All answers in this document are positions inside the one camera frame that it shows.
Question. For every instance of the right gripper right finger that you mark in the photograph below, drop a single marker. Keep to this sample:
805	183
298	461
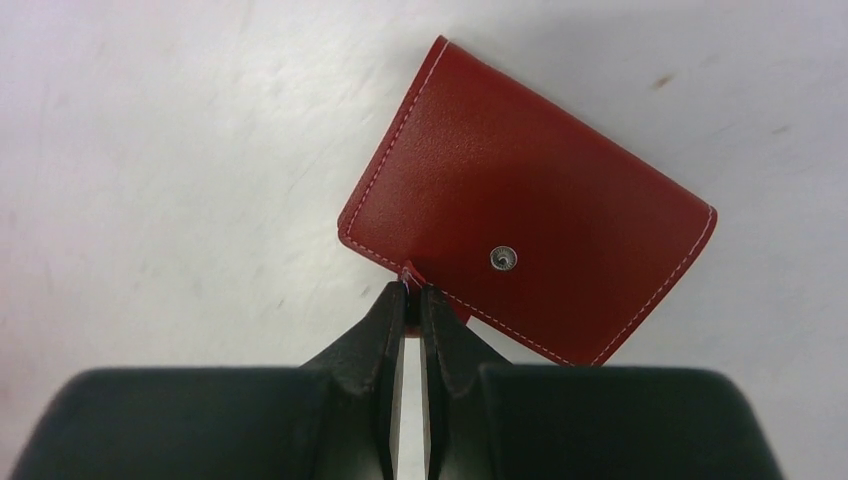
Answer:
457	427

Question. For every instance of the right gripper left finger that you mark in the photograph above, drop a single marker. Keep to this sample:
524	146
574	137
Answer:
359	437

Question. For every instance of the red leather card holder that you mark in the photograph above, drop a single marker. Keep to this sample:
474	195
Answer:
523	216

